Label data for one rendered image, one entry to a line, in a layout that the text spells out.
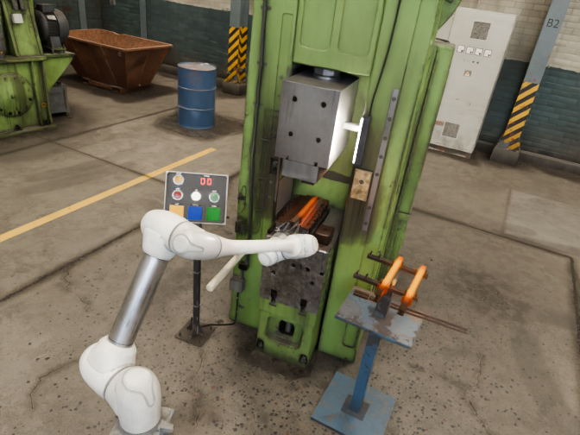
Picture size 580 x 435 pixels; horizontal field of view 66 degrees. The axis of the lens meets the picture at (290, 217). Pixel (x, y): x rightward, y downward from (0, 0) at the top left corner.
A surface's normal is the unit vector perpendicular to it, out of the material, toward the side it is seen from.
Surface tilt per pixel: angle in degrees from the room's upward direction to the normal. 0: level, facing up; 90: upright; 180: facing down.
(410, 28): 90
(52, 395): 0
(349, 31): 90
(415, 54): 90
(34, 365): 0
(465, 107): 90
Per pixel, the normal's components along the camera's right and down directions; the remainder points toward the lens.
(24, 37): 0.82, 0.18
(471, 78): -0.46, 0.38
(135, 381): 0.20, -0.83
